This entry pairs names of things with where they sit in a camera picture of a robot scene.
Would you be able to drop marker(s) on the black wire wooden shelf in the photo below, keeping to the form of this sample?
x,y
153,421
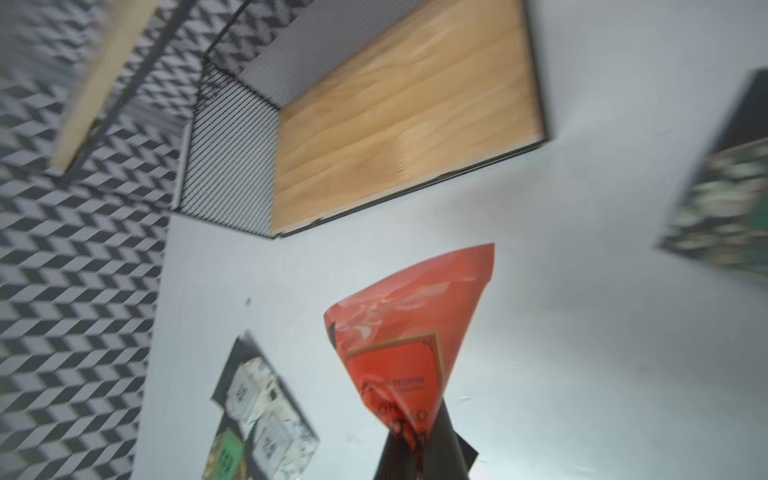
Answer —
x,y
274,117

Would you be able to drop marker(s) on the green tea bag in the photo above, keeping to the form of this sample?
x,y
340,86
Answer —
x,y
721,218
226,459

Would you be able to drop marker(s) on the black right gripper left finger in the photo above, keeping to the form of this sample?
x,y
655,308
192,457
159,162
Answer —
x,y
398,461

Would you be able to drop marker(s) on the red tea bag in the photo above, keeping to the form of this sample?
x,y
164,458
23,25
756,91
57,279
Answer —
x,y
399,338

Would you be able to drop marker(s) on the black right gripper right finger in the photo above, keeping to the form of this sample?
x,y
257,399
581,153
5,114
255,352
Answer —
x,y
447,455

